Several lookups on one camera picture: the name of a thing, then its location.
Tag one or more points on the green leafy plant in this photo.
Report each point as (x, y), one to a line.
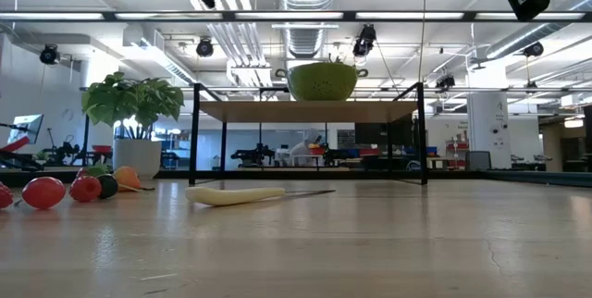
(129, 101)

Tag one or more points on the black overhead rig beam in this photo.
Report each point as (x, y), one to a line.
(469, 16)

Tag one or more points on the red board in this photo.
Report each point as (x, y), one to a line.
(14, 144)

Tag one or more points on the white round pillar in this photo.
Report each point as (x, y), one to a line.
(488, 127)

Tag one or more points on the person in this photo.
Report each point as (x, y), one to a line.
(303, 150)

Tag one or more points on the grey box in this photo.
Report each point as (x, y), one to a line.
(477, 160)

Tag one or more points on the computer monitor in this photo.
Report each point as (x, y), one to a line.
(28, 127)

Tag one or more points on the white plant pot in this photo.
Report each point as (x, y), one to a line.
(137, 154)

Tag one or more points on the red strawberry with leaves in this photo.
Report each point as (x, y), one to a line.
(94, 170)

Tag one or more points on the wooden shelf with black legs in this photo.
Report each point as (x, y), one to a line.
(305, 111)

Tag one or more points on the black ceiling camera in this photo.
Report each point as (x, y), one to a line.
(205, 48)
(445, 81)
(49, 54)
(534, 49)
(365, 39)

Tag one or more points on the black background robot arm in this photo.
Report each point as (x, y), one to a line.
(337, 155)
(254, 154)

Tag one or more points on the green colander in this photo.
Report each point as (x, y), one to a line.
(321, 83)

